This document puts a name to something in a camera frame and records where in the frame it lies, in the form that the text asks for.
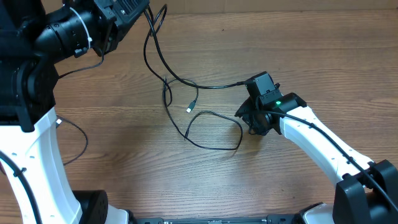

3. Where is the black usb cable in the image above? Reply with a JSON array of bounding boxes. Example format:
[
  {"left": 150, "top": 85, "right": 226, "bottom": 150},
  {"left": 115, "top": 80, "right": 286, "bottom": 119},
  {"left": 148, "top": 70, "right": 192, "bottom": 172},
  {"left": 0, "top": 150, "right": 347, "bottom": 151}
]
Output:
[
  {"left": 142, "top": 3, "right": 249, "bottom": 113},
  {"left": 162, "top": 77, "right": 244, "bottom": 151},
  {"left": 55, "top": 115, "right": 89, "bottom": 166}
]

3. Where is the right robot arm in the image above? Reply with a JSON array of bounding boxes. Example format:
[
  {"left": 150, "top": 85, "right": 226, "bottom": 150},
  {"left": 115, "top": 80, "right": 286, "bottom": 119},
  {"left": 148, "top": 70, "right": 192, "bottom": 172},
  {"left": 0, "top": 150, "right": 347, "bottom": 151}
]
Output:
[{"left": 235, "top": 72, "right": 397, "bottom": 224}]

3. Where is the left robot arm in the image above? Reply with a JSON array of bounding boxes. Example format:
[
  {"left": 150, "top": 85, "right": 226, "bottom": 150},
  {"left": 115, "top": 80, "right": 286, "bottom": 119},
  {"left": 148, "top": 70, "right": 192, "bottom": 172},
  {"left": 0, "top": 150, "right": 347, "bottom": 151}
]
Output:
[{"left": 1, "top": 0, "right": 149, "bottom": 223}]

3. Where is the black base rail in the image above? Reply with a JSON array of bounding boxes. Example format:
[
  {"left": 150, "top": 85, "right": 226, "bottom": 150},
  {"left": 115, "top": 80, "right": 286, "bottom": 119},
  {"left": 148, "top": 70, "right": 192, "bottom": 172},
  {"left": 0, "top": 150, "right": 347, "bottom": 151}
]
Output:
[{"left": 133, "top": 214, "right": 304, "bottom": 224}]

